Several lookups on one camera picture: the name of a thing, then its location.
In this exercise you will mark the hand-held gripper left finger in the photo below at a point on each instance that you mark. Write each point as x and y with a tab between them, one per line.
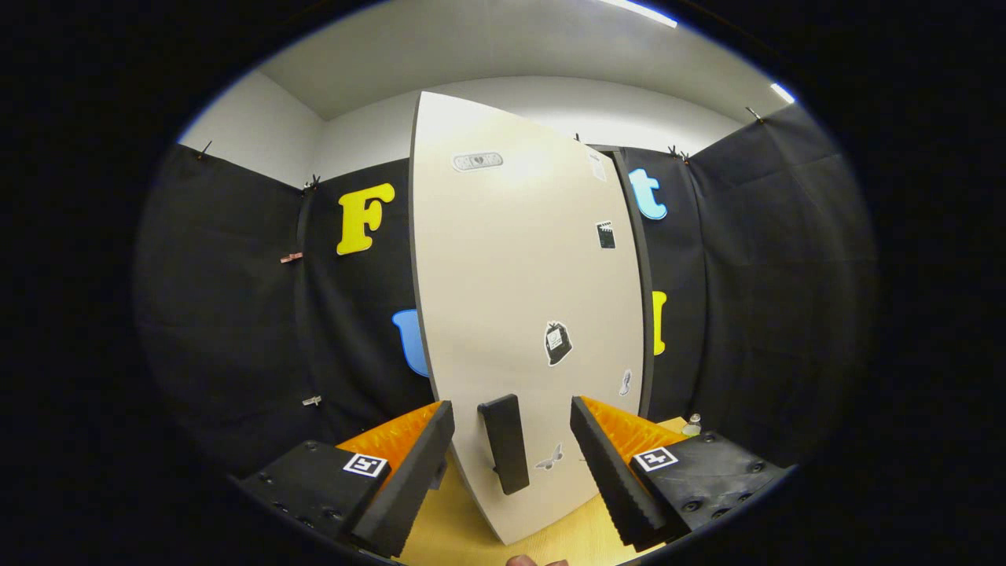
409	472

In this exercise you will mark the green label bottle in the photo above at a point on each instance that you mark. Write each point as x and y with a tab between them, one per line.
692	427

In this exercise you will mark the grey shoe cabinet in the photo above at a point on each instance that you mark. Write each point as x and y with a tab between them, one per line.
648	330

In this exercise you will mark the copper clip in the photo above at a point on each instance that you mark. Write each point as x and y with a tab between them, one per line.
291	257

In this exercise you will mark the small ceiling light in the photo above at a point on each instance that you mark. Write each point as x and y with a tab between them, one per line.
783	93

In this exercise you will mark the black backdrop cloth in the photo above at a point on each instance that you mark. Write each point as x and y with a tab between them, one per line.
770	275

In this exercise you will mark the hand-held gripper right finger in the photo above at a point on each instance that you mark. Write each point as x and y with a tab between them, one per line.
613	472

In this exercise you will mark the long ceiling light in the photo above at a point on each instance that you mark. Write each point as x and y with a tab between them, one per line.
640	12

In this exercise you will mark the beige shoe cabinet door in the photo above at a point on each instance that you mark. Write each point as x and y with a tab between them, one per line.
503	275

